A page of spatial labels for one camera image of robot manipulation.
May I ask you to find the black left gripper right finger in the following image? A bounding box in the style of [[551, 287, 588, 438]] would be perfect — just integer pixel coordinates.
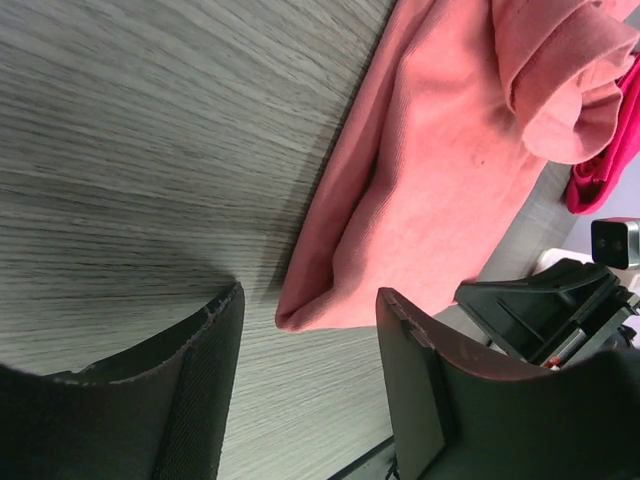
[[376, 288, 639, 479]]

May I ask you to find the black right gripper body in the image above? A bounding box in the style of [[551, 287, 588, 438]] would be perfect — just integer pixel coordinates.
[[529, 259, 639, 369]]

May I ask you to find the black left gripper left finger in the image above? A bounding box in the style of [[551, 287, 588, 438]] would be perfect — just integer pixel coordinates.
[[1, 283, 245, 479]]

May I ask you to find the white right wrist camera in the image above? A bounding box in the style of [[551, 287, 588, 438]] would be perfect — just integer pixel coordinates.
[[591, 217, 639, 270]]

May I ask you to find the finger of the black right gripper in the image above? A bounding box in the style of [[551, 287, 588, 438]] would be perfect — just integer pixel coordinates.
[[453, 259, 614, 364]]

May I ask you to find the folded magenta t-shirt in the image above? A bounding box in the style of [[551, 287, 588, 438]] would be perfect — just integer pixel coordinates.
[[565, 56, 639, 215]]

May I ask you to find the salmon pink t-shirt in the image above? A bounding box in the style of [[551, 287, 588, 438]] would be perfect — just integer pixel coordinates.
[[275, 1, 639, 332]]

